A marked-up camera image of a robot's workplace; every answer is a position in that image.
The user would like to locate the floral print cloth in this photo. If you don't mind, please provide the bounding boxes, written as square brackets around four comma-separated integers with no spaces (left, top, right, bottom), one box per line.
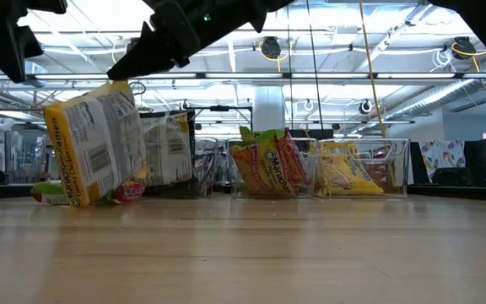
[418,138,467,183]

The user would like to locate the black gantry frame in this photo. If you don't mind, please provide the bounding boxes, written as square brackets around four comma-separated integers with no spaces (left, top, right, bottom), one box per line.
[194,104,255,138]

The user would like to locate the lime chili shrimp ramen pack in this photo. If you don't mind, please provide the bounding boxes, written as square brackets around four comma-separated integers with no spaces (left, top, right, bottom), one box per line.
[229,126,312,198]
[30,180,146,206]

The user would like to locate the yellow hanging cable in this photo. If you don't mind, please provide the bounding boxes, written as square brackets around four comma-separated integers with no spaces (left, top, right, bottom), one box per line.
[358,0,387,139]

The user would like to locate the clear plastic cup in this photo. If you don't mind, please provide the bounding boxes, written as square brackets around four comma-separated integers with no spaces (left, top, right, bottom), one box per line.
[3,129,49,183]

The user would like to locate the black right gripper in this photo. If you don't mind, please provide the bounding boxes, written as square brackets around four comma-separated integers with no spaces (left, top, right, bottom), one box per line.
[106,0,295,82]

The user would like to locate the black rectangular panel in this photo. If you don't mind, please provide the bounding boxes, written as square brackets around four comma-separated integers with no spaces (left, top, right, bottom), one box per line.
[288,128,335,140]

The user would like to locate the black ceiling cable reel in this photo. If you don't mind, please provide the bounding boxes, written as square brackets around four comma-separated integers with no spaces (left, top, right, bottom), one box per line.
[262,35,282,60]
[452,35,479,61]

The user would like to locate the black hanging cable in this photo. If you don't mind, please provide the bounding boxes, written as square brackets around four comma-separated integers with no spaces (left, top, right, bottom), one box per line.
[307,0,325,139]

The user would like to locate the black aluminium rig frame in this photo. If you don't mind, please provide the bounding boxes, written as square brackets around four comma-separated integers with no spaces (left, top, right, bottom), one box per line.
[0,181,486,200]

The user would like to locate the black upright board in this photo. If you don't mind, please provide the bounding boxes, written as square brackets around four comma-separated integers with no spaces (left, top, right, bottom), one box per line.
[409,141,428,185]

